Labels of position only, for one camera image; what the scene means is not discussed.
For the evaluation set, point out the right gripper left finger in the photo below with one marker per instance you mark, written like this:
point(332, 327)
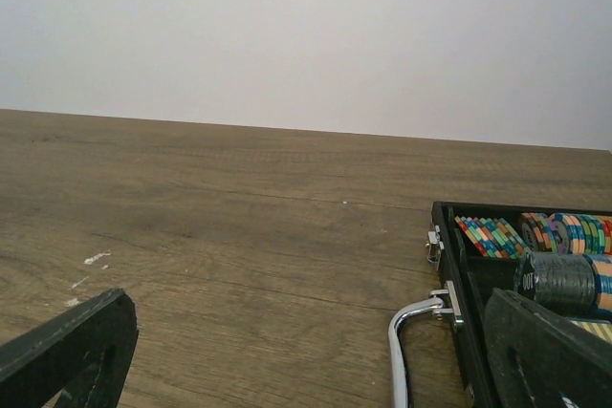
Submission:
point(80, 357)

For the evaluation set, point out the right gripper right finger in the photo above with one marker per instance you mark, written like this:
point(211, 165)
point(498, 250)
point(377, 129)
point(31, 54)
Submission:
point(541, 359)

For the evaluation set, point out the black chip row in case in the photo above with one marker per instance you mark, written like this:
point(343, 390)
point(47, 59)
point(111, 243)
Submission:
point(571, 284)

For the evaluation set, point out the black poker case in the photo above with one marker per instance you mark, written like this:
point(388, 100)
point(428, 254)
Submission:
point(467, 281)

